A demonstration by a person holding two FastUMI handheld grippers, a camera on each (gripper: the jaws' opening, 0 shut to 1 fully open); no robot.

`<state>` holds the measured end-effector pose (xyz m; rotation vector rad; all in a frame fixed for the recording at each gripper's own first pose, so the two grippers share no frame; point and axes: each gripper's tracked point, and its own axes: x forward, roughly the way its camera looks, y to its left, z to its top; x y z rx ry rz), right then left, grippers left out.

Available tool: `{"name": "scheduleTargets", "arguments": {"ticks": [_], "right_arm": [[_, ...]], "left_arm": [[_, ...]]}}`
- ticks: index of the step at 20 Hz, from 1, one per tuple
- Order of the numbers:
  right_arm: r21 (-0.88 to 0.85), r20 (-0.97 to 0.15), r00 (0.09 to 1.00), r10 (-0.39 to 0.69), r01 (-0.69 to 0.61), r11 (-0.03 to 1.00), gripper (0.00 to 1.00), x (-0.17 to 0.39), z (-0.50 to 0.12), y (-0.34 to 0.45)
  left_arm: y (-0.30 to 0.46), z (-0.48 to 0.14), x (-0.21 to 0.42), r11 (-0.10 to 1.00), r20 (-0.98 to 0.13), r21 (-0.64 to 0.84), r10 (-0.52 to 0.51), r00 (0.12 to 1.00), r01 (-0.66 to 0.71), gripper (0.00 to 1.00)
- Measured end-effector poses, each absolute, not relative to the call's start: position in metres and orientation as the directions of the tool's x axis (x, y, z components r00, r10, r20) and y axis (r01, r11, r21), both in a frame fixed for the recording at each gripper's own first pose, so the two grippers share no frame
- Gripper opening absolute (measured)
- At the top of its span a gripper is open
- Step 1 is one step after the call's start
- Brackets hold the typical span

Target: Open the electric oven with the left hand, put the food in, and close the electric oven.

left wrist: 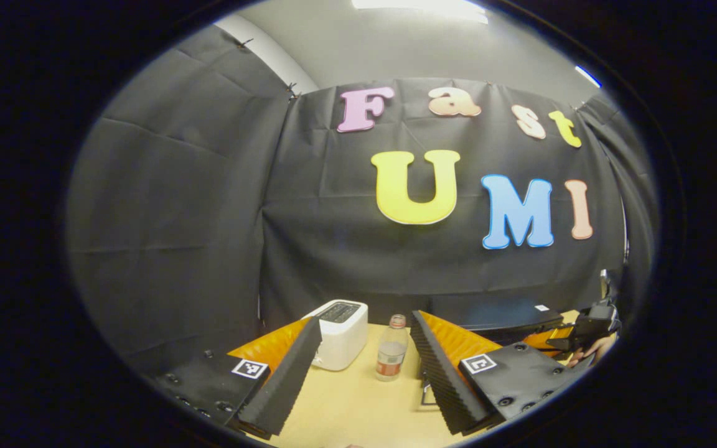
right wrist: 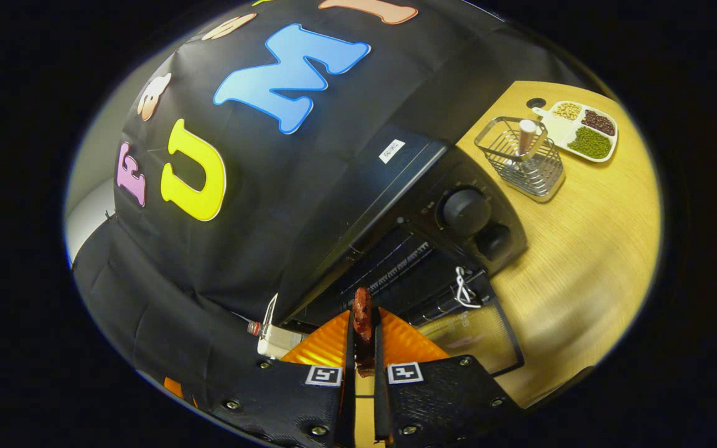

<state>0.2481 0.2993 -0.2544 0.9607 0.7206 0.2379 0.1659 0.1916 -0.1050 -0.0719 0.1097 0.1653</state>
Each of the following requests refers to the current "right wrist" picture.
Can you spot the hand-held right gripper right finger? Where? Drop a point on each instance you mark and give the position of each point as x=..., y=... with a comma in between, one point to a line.
x=433, y=398

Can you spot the white toaster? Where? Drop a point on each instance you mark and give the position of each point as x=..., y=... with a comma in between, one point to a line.
x=277, y=341

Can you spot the pile of red beans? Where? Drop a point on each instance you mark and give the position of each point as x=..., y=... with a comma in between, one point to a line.
x=599, y=122

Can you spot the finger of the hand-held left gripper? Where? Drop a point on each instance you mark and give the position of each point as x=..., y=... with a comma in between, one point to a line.
x=173, y=387

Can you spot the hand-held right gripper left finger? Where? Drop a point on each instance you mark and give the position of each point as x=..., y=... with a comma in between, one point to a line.
x=296, y=398

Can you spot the white divided plate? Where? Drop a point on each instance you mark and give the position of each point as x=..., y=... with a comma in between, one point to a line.
x=557, y=130

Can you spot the clear plastic water bottle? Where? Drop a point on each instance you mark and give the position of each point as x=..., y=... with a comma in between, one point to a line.
x=254, y=328

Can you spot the pile of yellow beans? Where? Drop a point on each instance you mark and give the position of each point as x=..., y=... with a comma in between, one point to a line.
x=567, y=110

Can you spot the black electric oven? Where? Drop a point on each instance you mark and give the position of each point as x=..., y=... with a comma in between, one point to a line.
x=365, y=205

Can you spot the pile of green beans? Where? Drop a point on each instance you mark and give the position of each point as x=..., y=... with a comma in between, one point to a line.
x=589, y=142

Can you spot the red meat piece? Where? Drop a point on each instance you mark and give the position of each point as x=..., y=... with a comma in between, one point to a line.
x=363, y=317

